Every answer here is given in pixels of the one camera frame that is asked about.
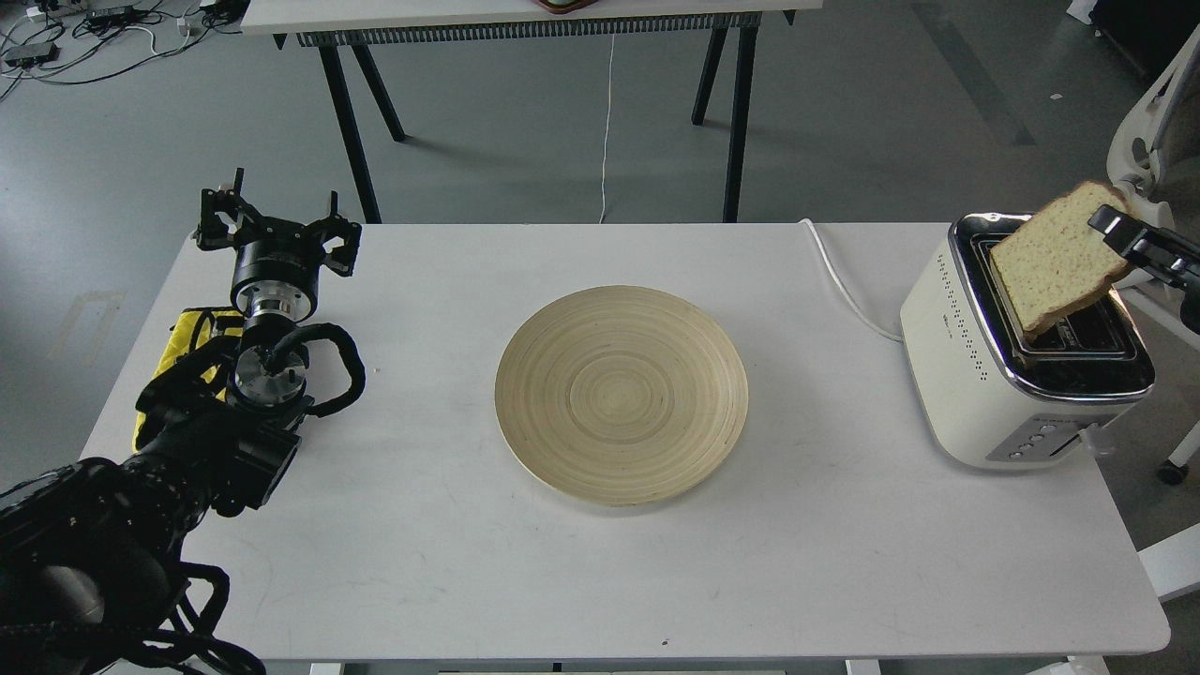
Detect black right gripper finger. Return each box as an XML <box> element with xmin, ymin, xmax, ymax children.
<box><xmin>1087</xmin><ymin>205</ymin><xmax>1199</xmax><ymax>292</ymax></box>

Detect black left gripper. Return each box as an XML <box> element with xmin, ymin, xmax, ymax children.
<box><xmin>194</xmin><ymin>168</ymin><xmax>364</xmax><ymax>313</ymax></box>

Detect slice of brown bread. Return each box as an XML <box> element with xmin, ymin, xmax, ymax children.
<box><xmin>991</xmin><ymin>181</ymin><xmax>1133</xmax><ymax>340</ymax></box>

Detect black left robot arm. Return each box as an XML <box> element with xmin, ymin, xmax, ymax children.
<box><xmin>1</xmin><ymin>172</ymin><xmax>366</xmax><ymax>674</ymax></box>

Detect cream white toaster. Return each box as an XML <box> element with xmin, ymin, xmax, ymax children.
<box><xmin>900</xmin><ymin>213</ymin><xmax>1156</xmax><ymax>472</ymax></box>

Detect white office chair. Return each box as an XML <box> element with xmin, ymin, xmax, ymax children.
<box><xmin>1092</xmin><ymin>25</ymin><xmax>1200</xmax><ymax>601</ymax></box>

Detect yellow cloth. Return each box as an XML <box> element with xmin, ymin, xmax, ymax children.
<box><xmin>131</xmin><ymin>307</ymin><xmax>246</xmax><ymax>456</ymax></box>

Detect white background table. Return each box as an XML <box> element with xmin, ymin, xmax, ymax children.
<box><xmin>239</xmin><ymin>1</ymin><xmax>822</xmax><ymax>223</ymax></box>

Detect brown object on background table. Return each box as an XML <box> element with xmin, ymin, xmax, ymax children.
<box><xmin>534</xmin><ymin>0</ymin><xmax>595</xmax><ymax>14</ymax></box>

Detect round bamboo plate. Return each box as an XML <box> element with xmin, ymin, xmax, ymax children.
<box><xmin>494</xmin><ymin>285</ymin><xmax>750</xmax><ymax>507</ymax></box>

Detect black floor cables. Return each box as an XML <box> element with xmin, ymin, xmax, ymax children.
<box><xmin>0</xmin><ymin>0</ymin><xmax>248</xmax><ymax>102</ymax></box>

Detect white toaster power cable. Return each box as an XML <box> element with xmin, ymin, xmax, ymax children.
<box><xmin>799</xmin><ymin>219</ymin><xmax>905</xmax><ymax>344</ymax></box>

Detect white hanging cable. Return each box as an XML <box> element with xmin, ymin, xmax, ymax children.
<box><xmin>598</xmin><ymin>34</ymin><xmax>617</xmax><ymax>225</ymax></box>

